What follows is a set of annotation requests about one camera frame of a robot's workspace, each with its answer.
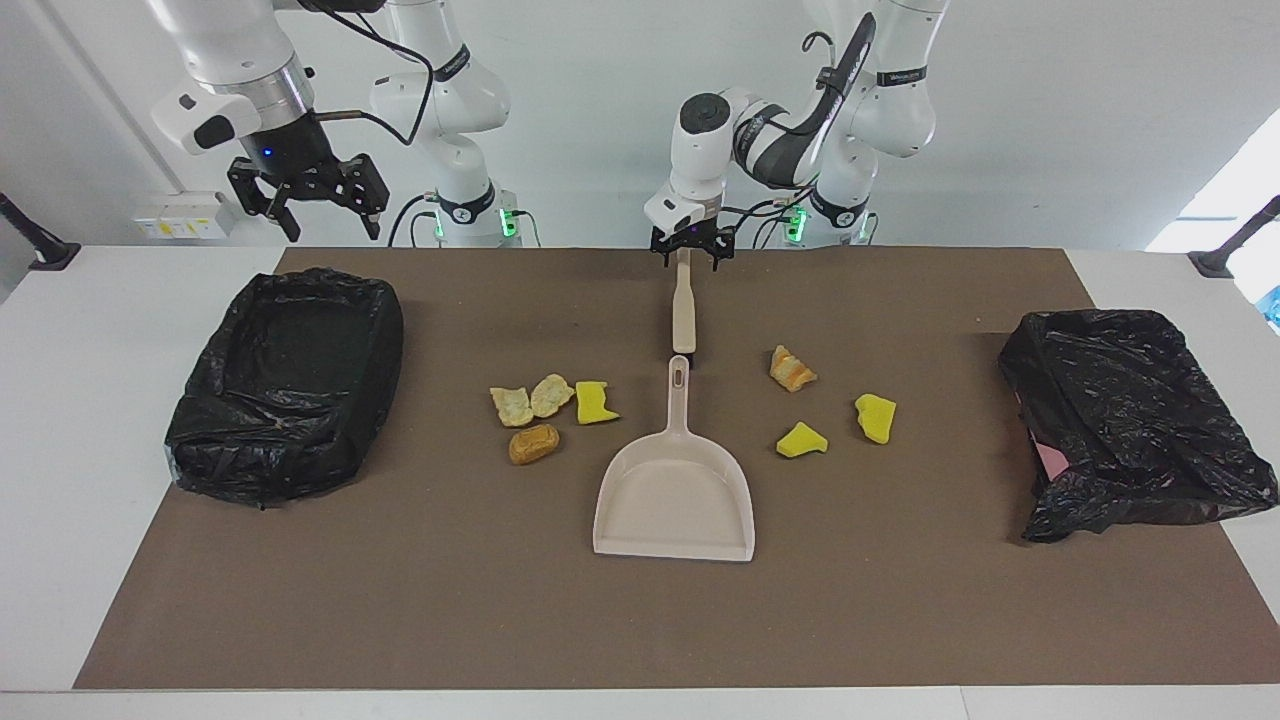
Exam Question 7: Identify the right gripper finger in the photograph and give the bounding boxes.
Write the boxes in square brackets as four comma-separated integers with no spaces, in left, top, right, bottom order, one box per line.
[335,152,391,241]
[228,158,301,243]

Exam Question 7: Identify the beige hand brush black bristles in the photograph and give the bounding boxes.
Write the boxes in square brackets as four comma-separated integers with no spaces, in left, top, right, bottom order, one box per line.
[670,248,699,369]

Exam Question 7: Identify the orange striped croissant piece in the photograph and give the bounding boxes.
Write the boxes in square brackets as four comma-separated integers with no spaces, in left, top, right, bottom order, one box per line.
[768,345,819,393]

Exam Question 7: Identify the notched yellow sponge piece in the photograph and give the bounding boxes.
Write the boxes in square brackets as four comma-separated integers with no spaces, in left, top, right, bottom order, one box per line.
[575,380,622,426]

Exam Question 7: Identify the pale pastry piece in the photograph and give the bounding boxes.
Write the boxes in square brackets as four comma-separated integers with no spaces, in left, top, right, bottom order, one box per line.
[489,385,533,429]
[529,374,576,420]

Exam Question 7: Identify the yellow sponge piece green backing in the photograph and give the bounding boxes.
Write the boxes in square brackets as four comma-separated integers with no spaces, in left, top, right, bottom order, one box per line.
[776,422,830,460]

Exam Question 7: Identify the kidney shaped yellow sponge piece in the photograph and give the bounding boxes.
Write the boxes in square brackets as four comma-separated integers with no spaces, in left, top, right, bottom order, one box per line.
[854,394,898,445]

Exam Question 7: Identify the brown bread roll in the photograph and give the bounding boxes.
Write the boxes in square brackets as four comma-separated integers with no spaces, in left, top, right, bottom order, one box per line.
[508,424,562,466]

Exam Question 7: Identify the beige plastic dustpan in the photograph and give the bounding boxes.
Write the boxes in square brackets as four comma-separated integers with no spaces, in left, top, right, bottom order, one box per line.
[593,355,757,563]

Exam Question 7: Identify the black bag lined open bin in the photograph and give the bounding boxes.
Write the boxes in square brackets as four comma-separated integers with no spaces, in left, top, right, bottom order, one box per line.
[163,266,406,509]

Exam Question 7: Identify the crumpled black trash bag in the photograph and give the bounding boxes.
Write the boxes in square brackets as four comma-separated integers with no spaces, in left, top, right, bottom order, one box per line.
[997,308,1280,546]

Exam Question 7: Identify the black stand foot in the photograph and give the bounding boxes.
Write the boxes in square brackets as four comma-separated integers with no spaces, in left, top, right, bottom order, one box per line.
[1187,194,1280,280]
[0,190,82,272]

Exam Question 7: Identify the brown table mat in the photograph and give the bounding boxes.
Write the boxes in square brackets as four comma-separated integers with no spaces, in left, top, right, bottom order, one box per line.
[73,247,1280,691]

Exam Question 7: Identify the black right base cable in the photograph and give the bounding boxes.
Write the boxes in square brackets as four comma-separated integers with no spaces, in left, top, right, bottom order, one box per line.
[387,194,433,249]

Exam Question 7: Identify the white wall power socket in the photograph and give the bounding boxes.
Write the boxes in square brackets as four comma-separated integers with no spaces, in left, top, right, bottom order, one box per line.
[133,192,241,241]

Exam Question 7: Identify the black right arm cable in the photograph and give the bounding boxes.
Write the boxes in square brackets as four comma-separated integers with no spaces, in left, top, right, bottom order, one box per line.
[300,0,438,148]

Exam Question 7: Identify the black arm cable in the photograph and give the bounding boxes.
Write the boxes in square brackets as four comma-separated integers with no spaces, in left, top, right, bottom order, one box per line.
[300,0,438,148]
[725,12,879,226]

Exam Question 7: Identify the white wall cable duct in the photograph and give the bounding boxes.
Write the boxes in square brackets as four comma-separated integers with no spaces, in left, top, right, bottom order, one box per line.
[38,0,186,196]

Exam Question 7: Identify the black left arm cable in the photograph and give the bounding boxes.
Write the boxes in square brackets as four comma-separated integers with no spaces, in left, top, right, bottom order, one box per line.
[725,12,879,226]

